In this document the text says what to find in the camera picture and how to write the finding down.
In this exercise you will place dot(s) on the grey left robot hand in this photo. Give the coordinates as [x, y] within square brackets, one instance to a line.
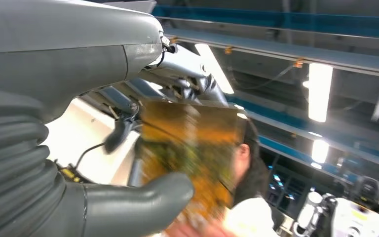
[55, 49]

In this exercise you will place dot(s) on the white counter box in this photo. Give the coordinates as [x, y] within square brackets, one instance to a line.
[78, 137]

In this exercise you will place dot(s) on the ceiling light panel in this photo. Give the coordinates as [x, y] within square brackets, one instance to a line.
[320, 91]
[320, 151]
[214, 68]

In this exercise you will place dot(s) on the person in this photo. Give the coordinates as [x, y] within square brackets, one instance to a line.
[250, 183]

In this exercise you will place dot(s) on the white and black machine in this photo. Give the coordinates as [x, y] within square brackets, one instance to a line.
[346, 216]

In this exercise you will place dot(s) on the yellow printed ID card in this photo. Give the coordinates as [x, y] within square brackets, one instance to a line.
[189, 147]

